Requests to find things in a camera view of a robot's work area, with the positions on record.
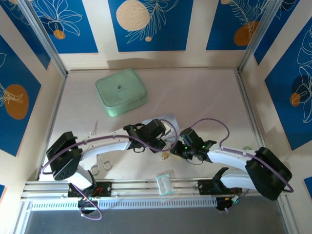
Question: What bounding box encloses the cartoon dog tin box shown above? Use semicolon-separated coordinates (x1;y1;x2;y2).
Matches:
141;112;182;147

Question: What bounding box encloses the clear plastic zip bag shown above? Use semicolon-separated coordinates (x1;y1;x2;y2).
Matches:
156;170;176;196

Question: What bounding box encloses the mint green zip case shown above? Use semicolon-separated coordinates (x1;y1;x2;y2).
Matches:
95;68;149;117

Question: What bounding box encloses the thin white plastic strip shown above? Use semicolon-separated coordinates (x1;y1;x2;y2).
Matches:
89;119;99;136

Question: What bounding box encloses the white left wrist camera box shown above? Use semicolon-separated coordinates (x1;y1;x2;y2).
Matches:
162;122;173;138

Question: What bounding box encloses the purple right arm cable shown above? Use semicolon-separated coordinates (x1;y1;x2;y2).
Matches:
189;118;294;213

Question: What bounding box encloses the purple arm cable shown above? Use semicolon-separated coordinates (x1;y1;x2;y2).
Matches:
189;118;294;213
40;118;178;221

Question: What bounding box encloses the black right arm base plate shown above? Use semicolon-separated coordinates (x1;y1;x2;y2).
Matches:
197;178;243;196

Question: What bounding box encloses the long aluminium mounting rail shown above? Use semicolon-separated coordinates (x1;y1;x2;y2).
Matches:
20;175;289;201

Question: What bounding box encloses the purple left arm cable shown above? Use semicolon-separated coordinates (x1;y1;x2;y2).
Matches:
40;118;178;221

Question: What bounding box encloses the white slotted cable duct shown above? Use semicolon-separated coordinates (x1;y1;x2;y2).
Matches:
28;197;218;212

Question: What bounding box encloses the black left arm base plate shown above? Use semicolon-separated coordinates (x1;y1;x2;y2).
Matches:
67;181;114;198

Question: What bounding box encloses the aluminium table side rail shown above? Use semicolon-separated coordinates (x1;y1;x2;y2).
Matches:
35;75;68;181
234;72;275;175

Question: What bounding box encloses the aluminium frame post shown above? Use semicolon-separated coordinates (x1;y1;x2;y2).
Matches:
17;0;69;78
237;0;287;74

